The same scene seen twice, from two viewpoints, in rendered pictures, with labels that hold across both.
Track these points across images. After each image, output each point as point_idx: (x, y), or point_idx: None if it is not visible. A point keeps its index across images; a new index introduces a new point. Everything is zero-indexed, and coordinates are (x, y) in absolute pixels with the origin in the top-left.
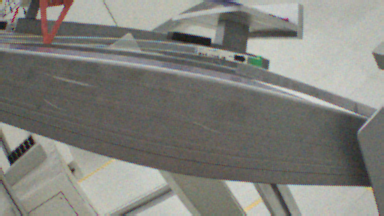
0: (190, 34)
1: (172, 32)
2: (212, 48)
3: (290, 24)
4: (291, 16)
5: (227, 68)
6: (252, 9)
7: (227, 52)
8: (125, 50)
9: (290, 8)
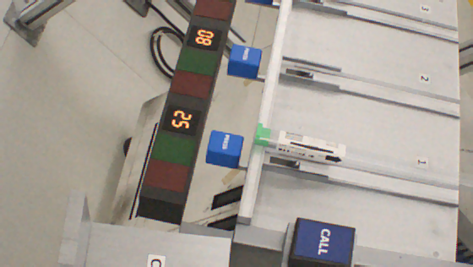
0: (330, 223)
1: (355, 234)
2: (327, 141)
3: (110, 225)
4: (83, 248)
5: (263, 228)
6: (203, 236)
7: (307, 137)
8: (410, 254)
9: (79, 246)
